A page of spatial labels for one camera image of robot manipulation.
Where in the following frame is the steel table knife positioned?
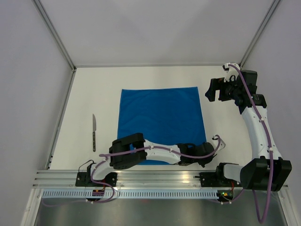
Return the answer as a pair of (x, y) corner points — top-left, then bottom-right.
(92, 114), (96, 152)

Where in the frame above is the aluminium frame right post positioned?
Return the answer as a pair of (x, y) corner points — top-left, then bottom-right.
(239, 0), (282, 68)

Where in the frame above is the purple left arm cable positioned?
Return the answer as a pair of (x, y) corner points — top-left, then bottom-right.
(90, 135), (223, 189)

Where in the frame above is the white slotted cable duct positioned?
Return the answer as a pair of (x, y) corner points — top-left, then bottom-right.
(42, 189), (218, 199)

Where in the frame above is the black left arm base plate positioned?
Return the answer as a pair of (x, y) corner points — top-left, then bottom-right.
(75, 171), (118, 188)

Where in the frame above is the aluminium frame post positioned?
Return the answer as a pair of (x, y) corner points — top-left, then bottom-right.
(239, 0), (282, 68)
(32, 0), (76, 71)

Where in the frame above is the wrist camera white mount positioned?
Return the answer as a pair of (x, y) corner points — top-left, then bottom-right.
(222, 63), (240, 82)
(211, 135), (226, 151)

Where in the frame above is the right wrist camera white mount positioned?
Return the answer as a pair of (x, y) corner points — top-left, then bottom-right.
(222, 63), (240, 82)

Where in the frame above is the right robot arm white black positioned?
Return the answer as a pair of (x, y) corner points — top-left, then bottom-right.
(205, 71), (292, 192)

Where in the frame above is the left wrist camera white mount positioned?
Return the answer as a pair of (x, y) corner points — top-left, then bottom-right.
(211, 135), (226, 151)

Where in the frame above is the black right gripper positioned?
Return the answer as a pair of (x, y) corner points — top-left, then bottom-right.
(205, 75), (242, 102)

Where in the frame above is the aluminium mounting rail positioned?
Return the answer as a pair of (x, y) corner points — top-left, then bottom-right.
(32, 170), (239, 189)

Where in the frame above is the aluminium frame left post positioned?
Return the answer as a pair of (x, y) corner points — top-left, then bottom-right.
(32, 0), (76, 71)

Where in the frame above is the blue cloth napkin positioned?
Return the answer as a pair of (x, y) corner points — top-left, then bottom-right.
(117, 86), (207, 167)

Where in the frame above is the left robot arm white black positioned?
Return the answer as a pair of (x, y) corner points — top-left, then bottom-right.
(75, 133), (226, 187)

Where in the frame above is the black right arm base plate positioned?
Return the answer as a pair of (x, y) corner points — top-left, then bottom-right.
(195, 172), (242, 187)

